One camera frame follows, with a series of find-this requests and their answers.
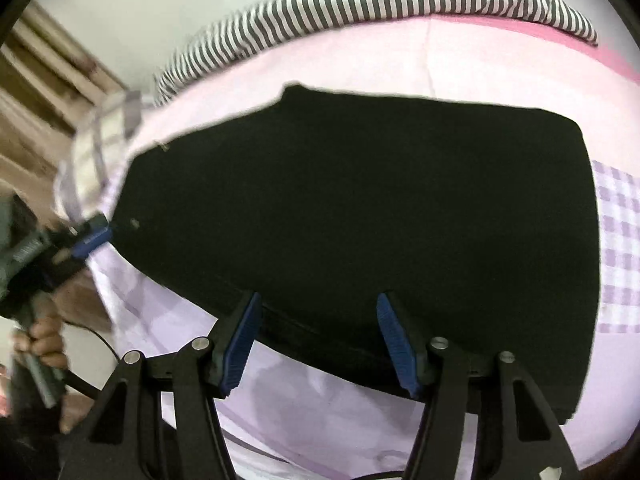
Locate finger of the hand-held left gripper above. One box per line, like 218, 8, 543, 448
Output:
62, 212, 108, 235
70, 225, 114, 261

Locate grey white striped blanket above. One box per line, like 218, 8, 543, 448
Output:
152, 0, 598, 106

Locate beige plaid pillow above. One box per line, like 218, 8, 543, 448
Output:
52, 91, 156, 221

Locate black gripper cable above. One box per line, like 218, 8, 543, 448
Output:
64, 324, 124, 402

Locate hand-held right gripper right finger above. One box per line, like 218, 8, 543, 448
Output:
376, 291, 581, 480

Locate black pants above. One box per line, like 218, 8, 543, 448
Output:
107, 84, 601, 423

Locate pink purple patchwork bedsheet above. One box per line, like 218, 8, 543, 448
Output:
87, 12, 640, 480

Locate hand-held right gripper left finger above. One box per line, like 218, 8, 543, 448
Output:
60, 291, 263, 480

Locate beige wooden frame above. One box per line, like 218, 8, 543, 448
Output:
0, 0, 126, 201

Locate person's left hand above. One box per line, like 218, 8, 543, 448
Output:
12, 312, 69, 372

